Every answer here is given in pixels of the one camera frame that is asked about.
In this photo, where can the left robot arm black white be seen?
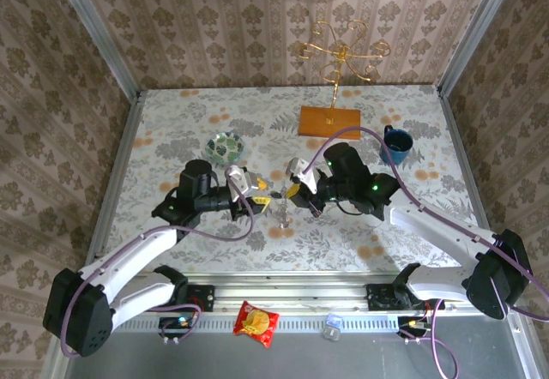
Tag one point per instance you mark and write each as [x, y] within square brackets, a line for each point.
[128, 250]

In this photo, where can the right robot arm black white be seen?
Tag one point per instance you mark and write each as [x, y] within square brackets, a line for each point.
[437, 229]

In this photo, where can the leaf pattern bowl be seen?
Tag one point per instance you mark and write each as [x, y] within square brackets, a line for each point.
[225, 147]

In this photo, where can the gold hook stand wooden base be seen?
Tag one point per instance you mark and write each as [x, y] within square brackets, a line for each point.
[330, 124]

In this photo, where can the blue mug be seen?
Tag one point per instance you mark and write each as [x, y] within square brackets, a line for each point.
[396, 144]

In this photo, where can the red snack packet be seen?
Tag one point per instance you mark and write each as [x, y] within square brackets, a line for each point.
[256, 323]

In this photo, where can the small black connector board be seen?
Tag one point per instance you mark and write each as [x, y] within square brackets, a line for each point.
[176, 322]
[412, 323]

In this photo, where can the small clear blue plastic box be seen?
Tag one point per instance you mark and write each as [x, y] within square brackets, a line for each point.
[332, 325]

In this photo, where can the grey metal panel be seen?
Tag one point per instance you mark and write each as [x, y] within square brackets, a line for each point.
[300, 357]

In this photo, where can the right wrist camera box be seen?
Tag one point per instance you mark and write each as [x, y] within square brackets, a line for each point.
[302, 173]

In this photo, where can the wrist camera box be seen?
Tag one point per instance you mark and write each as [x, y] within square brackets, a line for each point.
[302, 173]
[240, 177]

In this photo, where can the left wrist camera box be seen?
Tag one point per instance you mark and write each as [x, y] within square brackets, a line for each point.
[240, 177]

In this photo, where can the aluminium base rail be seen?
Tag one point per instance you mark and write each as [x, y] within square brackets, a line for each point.
[291, 293]

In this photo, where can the aluminium table side rail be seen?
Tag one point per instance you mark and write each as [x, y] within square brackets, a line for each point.
[459, 139]
[123, 139]

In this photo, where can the aluminium frame post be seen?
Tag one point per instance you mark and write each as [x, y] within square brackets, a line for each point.
[476, 31]
[99, 31]

